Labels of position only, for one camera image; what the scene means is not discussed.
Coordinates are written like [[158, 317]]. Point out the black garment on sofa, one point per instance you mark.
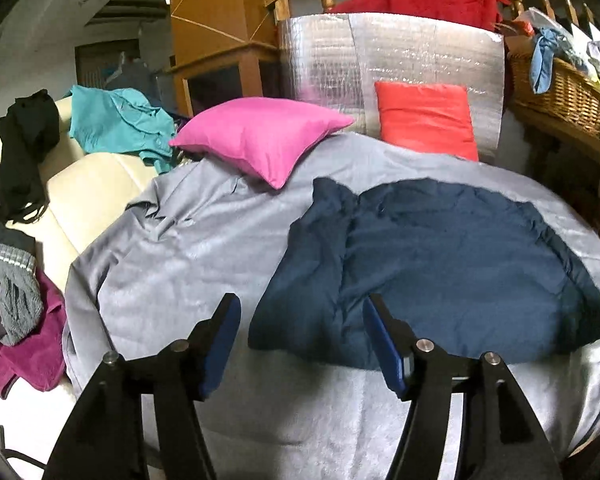
[[28, 131]]

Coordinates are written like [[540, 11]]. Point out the magenta garment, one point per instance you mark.
[[38, 358]]

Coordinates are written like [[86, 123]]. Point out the grey bed sheet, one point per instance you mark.
[[205, 229]]

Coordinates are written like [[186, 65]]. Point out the teal shirt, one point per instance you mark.
[[122, 121]]

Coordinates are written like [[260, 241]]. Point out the red cloth on railing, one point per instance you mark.
[[484, 14]]

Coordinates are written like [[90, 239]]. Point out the red orange pillow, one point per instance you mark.
[[427, 118]]

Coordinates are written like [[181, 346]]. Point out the cream sofa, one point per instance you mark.
[[87, 193]]

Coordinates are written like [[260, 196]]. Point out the wooden shelf unit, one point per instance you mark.
[[565, 160]]

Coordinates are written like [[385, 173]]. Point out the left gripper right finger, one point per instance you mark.
[[500, 436]]

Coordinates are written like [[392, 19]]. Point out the grey knitted garment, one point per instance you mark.
[[21, 304]]

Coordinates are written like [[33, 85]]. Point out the light blue cloth in basket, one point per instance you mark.
[[548, 43]]

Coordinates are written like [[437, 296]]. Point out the wicker basket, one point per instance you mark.
[[571, 98]]

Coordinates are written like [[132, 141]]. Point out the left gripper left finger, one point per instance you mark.
[[103, 437]]

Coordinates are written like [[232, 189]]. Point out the pink pillow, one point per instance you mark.
[[264, 137]]

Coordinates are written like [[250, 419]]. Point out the silver insulation mat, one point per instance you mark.
[[335, 60]]

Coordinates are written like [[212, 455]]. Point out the wooden cabinet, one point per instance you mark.
[[213, 35]]

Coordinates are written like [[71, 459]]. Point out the navy blue puffer jacket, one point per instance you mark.
[[463, 266]]

